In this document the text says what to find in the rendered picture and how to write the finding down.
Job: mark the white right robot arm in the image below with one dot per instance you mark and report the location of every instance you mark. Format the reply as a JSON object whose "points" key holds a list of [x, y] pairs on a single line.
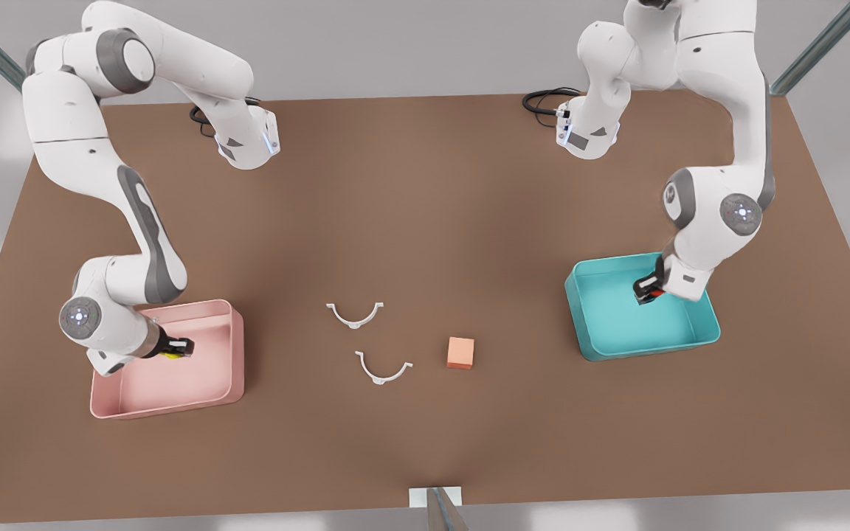
{"points": [[74, 162]]}

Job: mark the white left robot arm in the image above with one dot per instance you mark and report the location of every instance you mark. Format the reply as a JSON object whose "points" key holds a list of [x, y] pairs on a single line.
{"points": [[720, 88]]}

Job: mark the pink storage box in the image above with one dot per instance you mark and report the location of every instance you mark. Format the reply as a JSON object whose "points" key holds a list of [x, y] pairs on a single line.
{"points": [[174, 376]]}

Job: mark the blue storage box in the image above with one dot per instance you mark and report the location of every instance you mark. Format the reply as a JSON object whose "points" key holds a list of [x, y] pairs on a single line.
{"points": [[639, 324]]}

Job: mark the orange cube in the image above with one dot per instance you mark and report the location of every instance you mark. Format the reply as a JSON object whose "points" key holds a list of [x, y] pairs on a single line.
{"points": [[460, 352]]}

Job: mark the white curved bracket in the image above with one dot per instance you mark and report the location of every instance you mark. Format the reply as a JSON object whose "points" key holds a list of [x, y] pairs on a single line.
{"points": [[355, 316], [383, 369]]}

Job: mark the silver frame post with foot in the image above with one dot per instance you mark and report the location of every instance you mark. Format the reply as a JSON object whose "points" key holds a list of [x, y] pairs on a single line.
{"points": [[440, 509]]}

